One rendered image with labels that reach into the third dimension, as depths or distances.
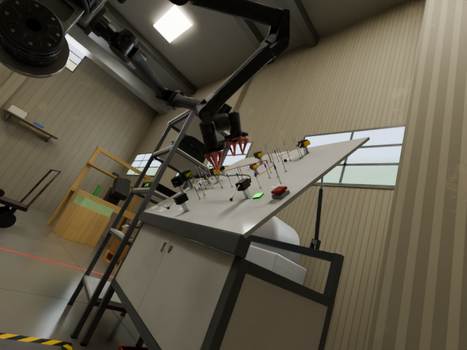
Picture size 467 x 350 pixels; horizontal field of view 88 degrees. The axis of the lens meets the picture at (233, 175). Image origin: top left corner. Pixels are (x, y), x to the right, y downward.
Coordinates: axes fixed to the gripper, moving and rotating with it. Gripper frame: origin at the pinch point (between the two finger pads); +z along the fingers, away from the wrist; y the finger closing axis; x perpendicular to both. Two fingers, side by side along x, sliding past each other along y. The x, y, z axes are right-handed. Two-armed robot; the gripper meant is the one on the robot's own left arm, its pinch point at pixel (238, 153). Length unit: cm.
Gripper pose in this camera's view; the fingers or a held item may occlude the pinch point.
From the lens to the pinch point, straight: 116.0
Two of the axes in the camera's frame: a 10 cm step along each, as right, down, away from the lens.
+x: -6.6, -0.4, -7.5
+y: -7.5, 1.7, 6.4
